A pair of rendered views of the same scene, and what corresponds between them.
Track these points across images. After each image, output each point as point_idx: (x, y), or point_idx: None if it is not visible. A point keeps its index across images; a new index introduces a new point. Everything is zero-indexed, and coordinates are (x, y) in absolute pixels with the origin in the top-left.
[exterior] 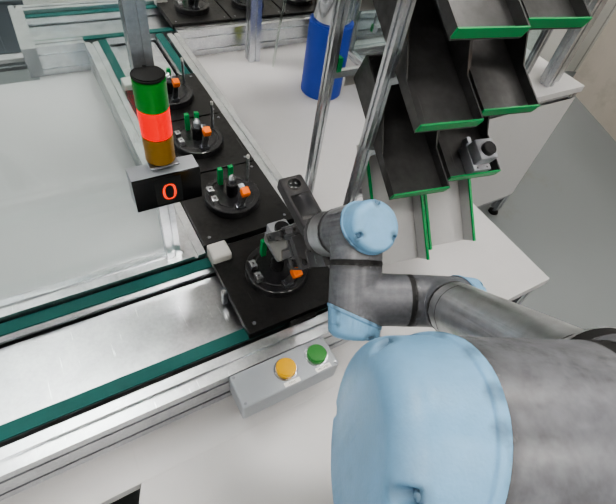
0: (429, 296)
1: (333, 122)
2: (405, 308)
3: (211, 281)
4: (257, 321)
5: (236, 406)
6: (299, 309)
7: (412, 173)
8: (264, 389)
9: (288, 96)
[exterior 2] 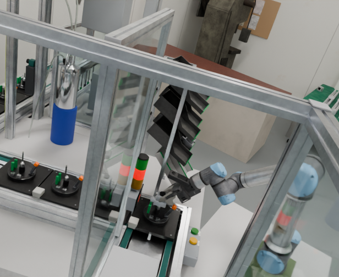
0: (239, 179)
1: (85, 152)
2: (236, 186)
3: (134, 236)
4: (170, 233)
5: (183, 270)
6: (175, 222)
7: (181, 155)
8: (195, 250)
9: (52, 149)
